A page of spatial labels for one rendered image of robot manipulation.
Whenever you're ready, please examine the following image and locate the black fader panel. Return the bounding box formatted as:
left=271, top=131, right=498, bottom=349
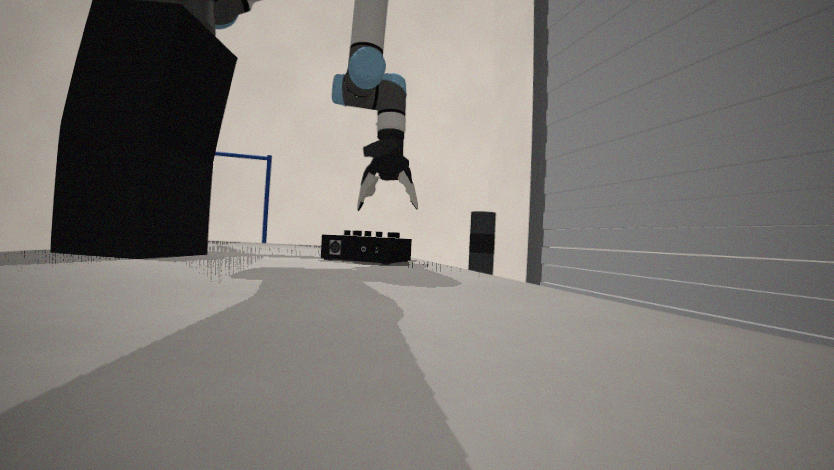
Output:
left=321, top=230, right=412, bottom=265

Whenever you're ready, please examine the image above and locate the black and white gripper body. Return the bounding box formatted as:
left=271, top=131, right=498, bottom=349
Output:
left=372, top=128, right=409, bottom=181

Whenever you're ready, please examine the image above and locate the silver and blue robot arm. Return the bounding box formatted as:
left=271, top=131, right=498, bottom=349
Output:
left=147, top=0, right=407, bottom=158

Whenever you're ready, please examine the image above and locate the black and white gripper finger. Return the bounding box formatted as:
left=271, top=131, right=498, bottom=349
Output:
left=357, top=160, right=379, bottom=211
left=398, top=158, right=418, bottom=210

